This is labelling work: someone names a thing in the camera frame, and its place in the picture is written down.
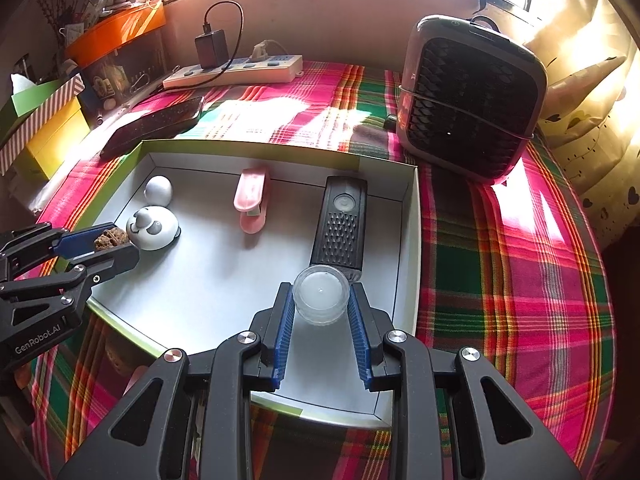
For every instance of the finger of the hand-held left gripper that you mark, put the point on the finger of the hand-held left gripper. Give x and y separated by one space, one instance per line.
110 260
80 239

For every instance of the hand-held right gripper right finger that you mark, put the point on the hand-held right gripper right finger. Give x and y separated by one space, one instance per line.
361 340

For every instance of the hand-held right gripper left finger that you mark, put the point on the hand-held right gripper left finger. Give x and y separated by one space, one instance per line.
282 340

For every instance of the white panda toy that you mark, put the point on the white panda toy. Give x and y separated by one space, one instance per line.
155 232

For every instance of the clear round container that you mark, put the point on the clear round container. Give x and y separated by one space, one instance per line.
320 292

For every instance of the white shallow cardboard box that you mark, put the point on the white shallow cardboard box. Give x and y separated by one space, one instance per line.
225 285

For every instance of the white mushroom-shaped toy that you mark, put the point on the white mushroom-shaped toy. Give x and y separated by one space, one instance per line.
158 190

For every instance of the black rectangular electronic device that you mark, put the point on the black rectangular electronic device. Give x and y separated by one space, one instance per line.
340 230

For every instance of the pink stapler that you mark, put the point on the pink stapler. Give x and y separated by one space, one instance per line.
250 190

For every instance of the black smartphone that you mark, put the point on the black smartphone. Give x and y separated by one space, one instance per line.
150 127

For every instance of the yellow box with striped lid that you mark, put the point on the yellow box with striped lid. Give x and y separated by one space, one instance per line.
45 110

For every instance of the green paper box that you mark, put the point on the green paper box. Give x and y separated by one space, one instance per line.
35 102

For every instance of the white tissue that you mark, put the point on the white tissue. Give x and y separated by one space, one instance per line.
22 84

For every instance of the dark clear storage cabinet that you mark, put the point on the dark clear storage cabinet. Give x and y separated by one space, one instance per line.
125 75

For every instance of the white mug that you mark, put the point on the white mug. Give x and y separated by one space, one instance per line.
71 35

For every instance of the orange box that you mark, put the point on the orange box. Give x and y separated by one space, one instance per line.
120 30

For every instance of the black charger adapter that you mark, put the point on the black charger adapter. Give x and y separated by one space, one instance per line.
212 50

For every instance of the dried flower branches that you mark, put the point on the dried flower branches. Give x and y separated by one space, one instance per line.
50 7

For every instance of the white power strip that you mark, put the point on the white power strip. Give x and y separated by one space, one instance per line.
260 72

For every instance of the white plug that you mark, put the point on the white plug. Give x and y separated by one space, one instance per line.
260 52

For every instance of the grey desktop fan heater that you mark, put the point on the grey desktop fan heater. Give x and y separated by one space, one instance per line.
465 100

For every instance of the cream heart-print curtain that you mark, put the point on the cream heart-print curtain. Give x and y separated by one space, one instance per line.
590 150

